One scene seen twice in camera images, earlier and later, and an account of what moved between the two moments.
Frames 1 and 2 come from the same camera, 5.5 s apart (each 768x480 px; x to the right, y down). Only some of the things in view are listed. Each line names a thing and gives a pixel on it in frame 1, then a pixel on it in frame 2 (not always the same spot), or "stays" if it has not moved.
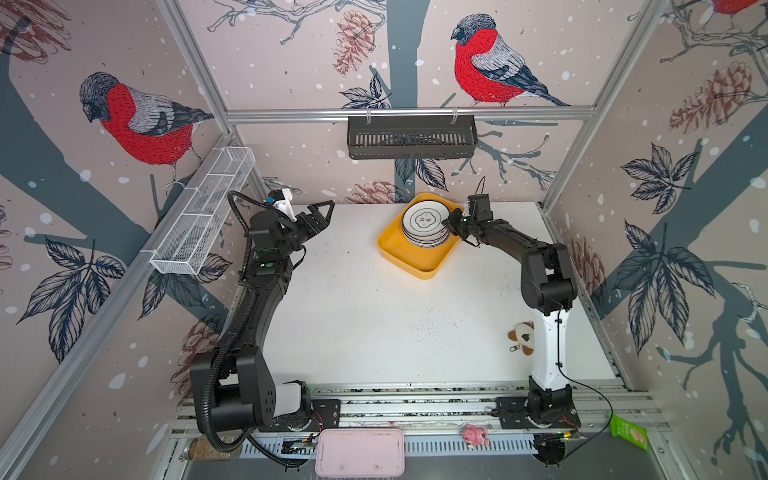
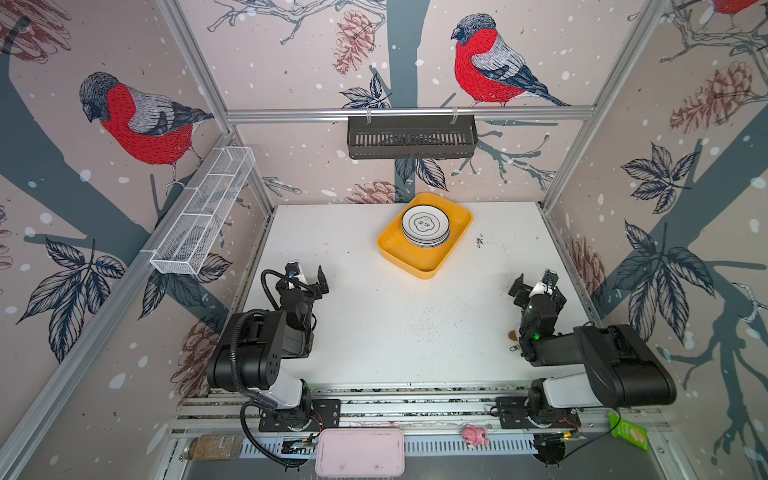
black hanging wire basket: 412,138 stays
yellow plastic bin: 397,249 stays
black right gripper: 453,221 → 525,291
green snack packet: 624,429 stays
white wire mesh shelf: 202,211 stays
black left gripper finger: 323,220 → 322,280
